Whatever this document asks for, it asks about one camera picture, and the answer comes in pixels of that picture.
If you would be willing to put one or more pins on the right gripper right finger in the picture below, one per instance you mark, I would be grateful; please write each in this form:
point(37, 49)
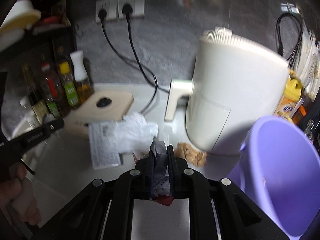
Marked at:
point(218, 209)

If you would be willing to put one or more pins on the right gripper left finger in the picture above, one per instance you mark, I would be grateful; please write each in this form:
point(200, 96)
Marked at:
point(103, 209)

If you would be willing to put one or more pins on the red white wrapper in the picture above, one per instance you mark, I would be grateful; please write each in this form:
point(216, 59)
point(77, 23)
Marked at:
point(160, 179)

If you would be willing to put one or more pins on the white paper wrapper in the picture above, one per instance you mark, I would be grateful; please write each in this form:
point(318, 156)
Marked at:
point(133, 133)

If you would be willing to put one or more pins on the person's left hand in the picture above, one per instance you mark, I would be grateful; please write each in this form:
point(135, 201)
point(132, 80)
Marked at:
point(11, 189)

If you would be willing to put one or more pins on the small white cap bottle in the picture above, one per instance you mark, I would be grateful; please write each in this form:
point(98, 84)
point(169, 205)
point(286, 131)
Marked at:
point(30, 115)

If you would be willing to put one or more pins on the dark soy sauce bottle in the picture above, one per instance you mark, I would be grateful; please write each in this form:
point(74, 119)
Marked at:
point(35, 94)

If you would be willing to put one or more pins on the purple plastic bucket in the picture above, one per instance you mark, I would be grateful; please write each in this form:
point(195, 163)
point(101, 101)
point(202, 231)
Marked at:
point(279, 170)

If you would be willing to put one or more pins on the red cap oil bottle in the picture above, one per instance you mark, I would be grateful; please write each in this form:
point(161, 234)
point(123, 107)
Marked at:
point(52, 89)

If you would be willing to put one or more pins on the small crumpled brown paper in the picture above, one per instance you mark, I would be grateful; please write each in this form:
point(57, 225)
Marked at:
point(187, 152)

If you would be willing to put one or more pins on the yellow cap green label bottle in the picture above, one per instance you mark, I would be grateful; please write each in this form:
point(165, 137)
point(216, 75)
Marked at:
point(67, 80)

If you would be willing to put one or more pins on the white top oil sprayer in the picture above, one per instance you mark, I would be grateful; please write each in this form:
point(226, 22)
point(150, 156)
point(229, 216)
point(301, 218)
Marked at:
point(82, 82)

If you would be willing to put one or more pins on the cream induction cooktop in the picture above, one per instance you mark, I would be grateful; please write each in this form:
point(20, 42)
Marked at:
point(102, 105)

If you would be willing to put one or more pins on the black metal shelf rack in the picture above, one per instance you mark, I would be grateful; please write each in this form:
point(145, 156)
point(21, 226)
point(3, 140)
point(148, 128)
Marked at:
point(55, 28)

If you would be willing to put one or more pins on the yellow detergent bottle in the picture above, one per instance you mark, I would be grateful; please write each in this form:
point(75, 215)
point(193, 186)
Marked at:
point(290, 97)

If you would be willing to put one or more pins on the cream plastic basin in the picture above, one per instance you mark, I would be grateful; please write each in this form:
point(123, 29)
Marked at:
point(21, 16)

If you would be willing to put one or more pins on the cream air fryer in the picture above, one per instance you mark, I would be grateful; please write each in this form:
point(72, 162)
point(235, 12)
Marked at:
point(235, 82)

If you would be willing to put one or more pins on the hanging white plastic bags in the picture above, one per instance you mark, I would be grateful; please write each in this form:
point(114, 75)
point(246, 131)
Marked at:
point(307, 65)

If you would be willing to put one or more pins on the left wall socket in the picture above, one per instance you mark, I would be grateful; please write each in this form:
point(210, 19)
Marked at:
point(111, 8)

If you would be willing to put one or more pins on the wall socket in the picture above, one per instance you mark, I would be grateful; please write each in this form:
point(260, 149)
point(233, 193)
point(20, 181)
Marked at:
point(111, 8)
point(138, 8)

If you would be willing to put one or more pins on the right wall socket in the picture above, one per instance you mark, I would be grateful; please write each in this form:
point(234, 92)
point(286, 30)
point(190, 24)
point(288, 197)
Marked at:
point(138, 8)

